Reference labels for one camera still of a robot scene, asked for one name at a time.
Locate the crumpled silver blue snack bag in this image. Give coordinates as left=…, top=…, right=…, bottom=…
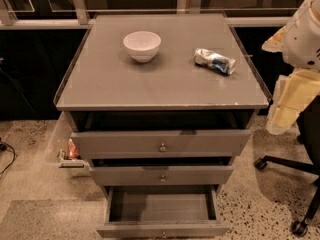
left=194, top=48, right=236, bottom=75

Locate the grey middle drawer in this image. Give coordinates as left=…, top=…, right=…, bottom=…
left=90, top=159, right=233, bottom=186

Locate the orange packet in bin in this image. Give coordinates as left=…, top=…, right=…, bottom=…
left=67, top=139, right=79, bottom=159

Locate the metal window railing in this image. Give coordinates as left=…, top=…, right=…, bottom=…
left=0, top=0, right=304, bottom=29

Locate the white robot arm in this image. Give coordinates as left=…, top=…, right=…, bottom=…
left=282, top=0, right=320, bottom=70

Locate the grey drawer cabinet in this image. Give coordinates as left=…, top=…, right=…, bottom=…
left=53, top=13, right=273, bottom=198

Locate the clear plastic side bin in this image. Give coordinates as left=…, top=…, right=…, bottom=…
left=45, top=113, right=90, bottom=177

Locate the grey bottom drawer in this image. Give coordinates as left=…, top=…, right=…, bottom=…
left=97, top=185, right=228, bottom=238

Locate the black office chair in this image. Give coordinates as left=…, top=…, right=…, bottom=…
left=254, top=95, right=320, bottom=238

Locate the white ceramic bowl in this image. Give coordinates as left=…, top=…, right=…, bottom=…
left=123, top=31, right=161, bottom=63

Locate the grey drawer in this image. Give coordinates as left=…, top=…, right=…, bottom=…
left=90, top=159, right=233, bottom=186
left=97, top=185, right=228, bottom=238
left=71, top=130, right=250, bottom=160

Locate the black floor cable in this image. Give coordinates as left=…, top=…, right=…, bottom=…
left=0, top=137, right=18, bottom=178

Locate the grey top drawer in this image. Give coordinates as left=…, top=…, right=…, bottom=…
left=71, top=130, right=250, bottom=160

